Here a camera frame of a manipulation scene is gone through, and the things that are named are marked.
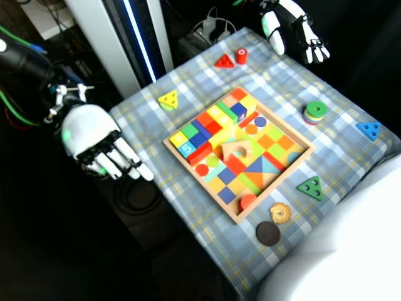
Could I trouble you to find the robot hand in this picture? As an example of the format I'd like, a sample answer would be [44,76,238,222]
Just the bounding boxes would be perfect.
[260,0,331,65]
[60,105,155,182]

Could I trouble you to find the natural wooden block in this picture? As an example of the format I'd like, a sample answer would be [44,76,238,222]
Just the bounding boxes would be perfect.
[218,139,256,164]

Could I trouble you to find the blue plaid table cloth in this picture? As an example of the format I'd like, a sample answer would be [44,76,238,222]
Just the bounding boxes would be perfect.
[108,26,401,301]

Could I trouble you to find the red cylinder with white mark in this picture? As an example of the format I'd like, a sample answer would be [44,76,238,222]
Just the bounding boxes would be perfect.
[234,47,249,65]

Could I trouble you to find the red triangle with three holes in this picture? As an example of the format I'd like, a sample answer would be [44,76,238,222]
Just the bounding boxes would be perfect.
[214,53,235,69]

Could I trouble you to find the white pillar with blue light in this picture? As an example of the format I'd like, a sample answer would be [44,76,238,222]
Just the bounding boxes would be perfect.
[64,0,175,100]

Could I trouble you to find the yellow triangle with three holes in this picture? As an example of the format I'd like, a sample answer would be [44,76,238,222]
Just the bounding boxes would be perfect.
[157,90,180,109]

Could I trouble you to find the black box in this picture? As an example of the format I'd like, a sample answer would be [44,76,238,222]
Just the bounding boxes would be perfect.
[177,31,214,63]

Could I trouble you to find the white box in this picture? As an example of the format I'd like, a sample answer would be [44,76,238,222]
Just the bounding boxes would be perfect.
[20,0,75,41]

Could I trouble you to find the wooden tray with printed floor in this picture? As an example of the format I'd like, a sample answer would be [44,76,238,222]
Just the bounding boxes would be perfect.
[162,85,316,224]

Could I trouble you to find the blue triangle with three holes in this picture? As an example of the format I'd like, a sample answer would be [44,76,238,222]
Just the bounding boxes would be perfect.
[356,121,382,141]

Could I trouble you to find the green triangle with three holes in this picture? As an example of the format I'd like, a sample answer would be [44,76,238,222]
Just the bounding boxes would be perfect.
[296,175,324,201]

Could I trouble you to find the tan flower-shaped cookie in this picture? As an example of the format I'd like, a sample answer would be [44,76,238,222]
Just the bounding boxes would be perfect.
[269,202,292,225]

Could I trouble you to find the dark chocolate round cookie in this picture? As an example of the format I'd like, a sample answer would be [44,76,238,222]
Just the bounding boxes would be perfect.
[256,221,282,245]

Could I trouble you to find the white rounded shell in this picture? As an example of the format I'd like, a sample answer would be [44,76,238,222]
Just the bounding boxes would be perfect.
[256,150,401,301]

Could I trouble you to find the red cable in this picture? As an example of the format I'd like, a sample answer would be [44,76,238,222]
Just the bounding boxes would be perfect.
[3,108,35,130]

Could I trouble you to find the white power adapter with cables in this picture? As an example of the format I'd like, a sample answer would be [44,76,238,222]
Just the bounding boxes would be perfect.
[192,8,237,45]

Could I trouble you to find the green ring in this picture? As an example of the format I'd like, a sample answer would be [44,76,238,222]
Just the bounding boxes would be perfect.
[305,100,328,120]

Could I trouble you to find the blue ring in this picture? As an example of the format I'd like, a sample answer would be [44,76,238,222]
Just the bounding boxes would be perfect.
[302,109,322,124]

